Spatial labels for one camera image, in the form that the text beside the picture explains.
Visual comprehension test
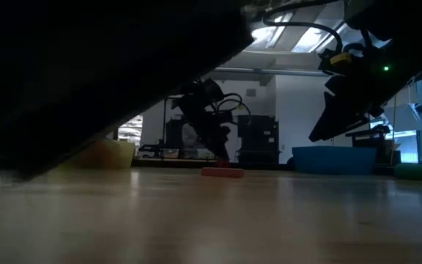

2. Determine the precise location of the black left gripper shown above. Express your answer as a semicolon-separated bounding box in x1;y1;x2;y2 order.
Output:
170;82;234;162

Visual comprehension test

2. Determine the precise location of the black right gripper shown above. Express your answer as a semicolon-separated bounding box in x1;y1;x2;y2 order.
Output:
308;64;387;143

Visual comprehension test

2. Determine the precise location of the pink block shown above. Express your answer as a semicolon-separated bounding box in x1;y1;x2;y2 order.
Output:
201;166;245;179

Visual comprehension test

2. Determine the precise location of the blue bin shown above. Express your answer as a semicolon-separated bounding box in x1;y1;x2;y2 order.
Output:
292;145;377;176

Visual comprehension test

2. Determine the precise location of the black equipment cabinet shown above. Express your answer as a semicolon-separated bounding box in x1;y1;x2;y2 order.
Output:
237;114;280;162

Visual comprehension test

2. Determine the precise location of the desk with black equipment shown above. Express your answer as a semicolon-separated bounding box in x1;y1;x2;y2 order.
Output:
344;123;402;165

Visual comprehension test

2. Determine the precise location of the background workbench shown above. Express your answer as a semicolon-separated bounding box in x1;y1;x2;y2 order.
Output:
137;143;215;161

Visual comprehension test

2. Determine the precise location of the white tilted board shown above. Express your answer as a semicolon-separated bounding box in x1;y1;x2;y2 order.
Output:
382;103;422;133

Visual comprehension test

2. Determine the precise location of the grey ceiling pipe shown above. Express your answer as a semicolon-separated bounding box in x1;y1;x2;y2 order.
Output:
214;66;330;77

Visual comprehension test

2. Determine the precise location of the translucent yellow bin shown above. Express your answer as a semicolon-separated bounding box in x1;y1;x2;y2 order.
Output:
67;139;136;170

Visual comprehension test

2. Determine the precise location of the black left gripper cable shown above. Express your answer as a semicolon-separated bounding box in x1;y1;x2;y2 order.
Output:
215;92;252;126

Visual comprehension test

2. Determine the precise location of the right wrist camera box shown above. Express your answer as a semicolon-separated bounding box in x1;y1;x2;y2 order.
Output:
318;49;358;76

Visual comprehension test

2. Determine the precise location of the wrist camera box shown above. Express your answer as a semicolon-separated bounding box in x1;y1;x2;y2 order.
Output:
318;49;358;76
200;78;226;103

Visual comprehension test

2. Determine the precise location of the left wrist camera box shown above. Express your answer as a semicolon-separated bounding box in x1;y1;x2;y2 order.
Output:
200;78;226;103

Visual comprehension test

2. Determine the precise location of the yellow hanging cord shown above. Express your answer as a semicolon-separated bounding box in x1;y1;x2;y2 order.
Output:
391;95;398;165

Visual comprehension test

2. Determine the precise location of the yellow cable tag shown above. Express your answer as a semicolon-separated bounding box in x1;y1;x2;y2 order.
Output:
329;52;354;67

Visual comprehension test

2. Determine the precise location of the rectangular silver duct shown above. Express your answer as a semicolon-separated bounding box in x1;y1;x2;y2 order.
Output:
247;10;347;56

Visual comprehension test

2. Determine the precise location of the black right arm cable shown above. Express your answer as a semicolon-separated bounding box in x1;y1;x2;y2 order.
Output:
262;16;344;53

